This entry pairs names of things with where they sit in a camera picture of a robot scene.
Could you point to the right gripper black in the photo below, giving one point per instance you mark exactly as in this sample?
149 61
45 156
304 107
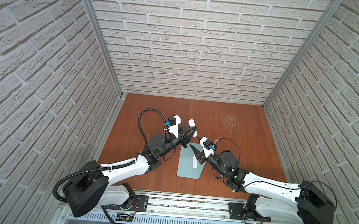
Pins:
200 155

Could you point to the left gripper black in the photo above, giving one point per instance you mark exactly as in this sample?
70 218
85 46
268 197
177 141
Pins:
183 134

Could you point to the pink white letter card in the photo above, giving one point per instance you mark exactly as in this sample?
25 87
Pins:
195 162

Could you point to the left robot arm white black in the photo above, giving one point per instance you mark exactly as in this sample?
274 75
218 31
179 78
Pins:
99 185

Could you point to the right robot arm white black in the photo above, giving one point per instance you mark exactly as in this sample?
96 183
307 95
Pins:
268 198

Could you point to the small circuit board left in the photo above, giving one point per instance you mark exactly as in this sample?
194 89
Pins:
124 218

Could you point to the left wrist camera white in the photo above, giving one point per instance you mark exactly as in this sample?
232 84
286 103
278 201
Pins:
171 126

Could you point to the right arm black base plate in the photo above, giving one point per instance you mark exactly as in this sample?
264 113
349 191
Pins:
241 211

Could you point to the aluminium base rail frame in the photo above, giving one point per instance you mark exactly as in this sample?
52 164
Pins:
173 208

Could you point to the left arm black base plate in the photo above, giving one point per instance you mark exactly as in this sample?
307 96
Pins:
138 202

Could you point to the left aluminium corner post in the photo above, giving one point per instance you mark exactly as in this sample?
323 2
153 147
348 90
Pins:
94 22

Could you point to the aluminium corner post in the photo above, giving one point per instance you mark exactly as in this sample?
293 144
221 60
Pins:
306 46
94 22

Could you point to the right aluminium corner post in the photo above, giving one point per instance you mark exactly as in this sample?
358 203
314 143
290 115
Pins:
306 46

